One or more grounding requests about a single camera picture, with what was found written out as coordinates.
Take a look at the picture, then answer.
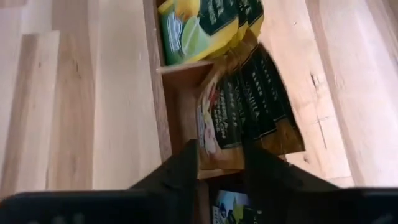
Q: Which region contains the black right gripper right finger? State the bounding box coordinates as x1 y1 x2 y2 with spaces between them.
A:
242 141 398 224

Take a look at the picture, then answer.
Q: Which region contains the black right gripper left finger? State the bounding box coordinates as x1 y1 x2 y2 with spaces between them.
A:
0 139 200 224

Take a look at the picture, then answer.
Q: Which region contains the blue blackcurrant tea bag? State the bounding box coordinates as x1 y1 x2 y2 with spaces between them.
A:
211 189 261 224

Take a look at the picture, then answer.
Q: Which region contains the yellow lemon tea bag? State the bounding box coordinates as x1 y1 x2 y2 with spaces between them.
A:
157 0 241 67
247 0 266 40

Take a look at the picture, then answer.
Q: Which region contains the green packet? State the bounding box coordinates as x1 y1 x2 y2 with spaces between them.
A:
234 0 252 43

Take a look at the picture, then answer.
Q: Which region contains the wooden tea organizer box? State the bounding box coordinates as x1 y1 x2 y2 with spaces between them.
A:
142 0 312 224

